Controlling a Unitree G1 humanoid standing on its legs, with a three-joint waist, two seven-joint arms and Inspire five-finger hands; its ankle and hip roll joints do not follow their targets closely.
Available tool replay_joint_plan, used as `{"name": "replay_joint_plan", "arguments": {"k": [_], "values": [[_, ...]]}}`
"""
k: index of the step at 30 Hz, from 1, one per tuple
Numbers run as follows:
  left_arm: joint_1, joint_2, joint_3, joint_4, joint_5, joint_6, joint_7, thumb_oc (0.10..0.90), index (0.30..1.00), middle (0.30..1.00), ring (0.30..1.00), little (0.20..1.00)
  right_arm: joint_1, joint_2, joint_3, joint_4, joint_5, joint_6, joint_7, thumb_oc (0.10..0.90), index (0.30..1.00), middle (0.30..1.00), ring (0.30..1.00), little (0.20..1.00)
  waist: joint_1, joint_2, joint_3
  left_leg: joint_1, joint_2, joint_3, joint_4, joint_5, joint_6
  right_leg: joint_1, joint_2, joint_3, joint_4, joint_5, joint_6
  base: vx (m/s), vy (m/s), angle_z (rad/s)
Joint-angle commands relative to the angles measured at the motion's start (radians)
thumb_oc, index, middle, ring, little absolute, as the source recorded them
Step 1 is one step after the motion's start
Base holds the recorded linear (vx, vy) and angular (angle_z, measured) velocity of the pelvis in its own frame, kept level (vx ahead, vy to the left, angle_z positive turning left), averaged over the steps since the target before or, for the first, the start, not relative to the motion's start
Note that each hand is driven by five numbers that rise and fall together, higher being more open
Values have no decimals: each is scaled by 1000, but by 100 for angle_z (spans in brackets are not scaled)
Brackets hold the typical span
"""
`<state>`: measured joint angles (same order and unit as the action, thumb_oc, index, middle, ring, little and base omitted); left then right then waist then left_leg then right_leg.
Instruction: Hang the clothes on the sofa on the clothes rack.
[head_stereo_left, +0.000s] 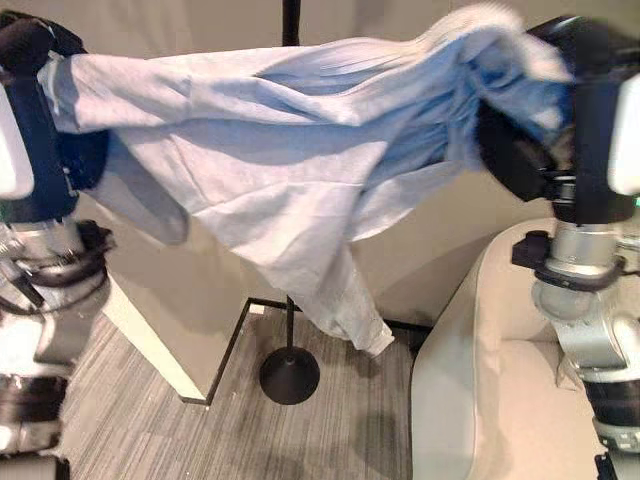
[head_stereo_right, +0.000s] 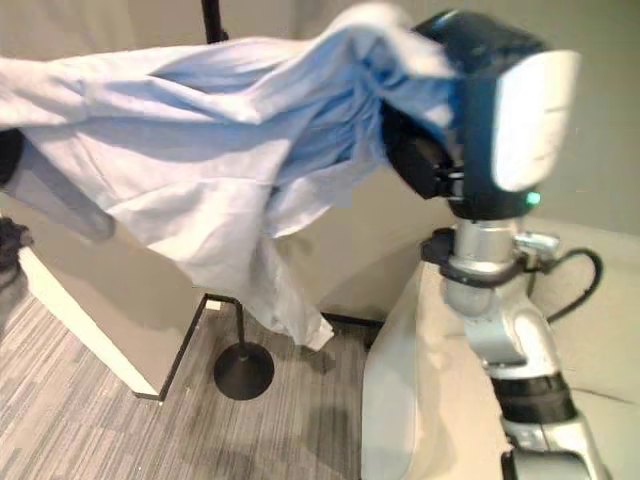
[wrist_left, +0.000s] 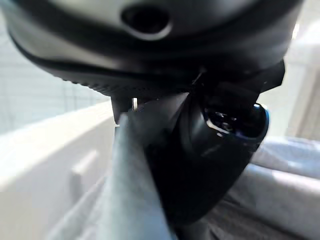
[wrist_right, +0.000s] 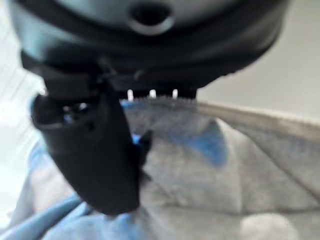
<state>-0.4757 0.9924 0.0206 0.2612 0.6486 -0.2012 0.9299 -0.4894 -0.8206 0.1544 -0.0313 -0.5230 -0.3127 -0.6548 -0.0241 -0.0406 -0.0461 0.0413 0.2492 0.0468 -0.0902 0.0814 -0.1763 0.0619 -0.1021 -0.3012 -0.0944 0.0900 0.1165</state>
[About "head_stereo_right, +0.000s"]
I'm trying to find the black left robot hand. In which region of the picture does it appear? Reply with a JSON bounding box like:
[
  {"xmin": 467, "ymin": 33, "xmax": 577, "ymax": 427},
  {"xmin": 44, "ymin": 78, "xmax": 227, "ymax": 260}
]
[{"xmin": 0, "ymin": 130, "xmax": 25, "ymax": 187}]

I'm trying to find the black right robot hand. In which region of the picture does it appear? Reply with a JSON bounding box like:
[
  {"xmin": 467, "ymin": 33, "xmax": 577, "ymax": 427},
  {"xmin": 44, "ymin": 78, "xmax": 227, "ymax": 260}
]
[{"xmin": 382, "ymin": 9, "xmax": 583, "ymax": 221}]

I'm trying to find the light blue shirt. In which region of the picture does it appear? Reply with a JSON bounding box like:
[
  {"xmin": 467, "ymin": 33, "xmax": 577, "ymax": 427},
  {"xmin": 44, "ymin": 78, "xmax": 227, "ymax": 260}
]
[{"xmin": 0, "ymin": 0, "xmax": 464, "ymax": 351}]

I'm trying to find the black clothes rack stand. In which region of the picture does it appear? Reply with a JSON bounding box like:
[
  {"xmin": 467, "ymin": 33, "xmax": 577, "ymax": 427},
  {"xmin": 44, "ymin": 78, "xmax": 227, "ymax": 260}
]
[{"xmin": 200, "ymin": 0, "xmax": 276, "ymax": 402}]

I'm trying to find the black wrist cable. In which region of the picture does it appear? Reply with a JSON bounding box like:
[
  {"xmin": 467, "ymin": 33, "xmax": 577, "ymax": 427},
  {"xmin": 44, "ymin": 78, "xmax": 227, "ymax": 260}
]
[{"xmin": 528, "ymin": 247, "xmax": 605, "ymax": 322}]

